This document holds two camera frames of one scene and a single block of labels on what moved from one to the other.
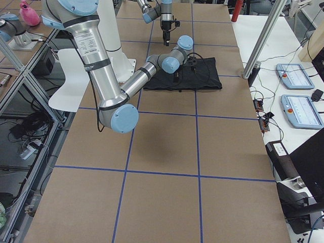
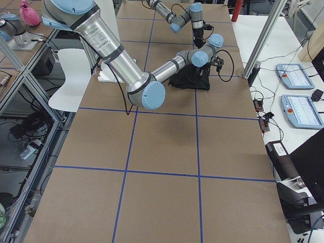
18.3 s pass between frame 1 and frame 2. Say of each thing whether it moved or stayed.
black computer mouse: stayed
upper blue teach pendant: stayed
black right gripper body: moved
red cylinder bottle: stayed
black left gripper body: moved
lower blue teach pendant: stayed
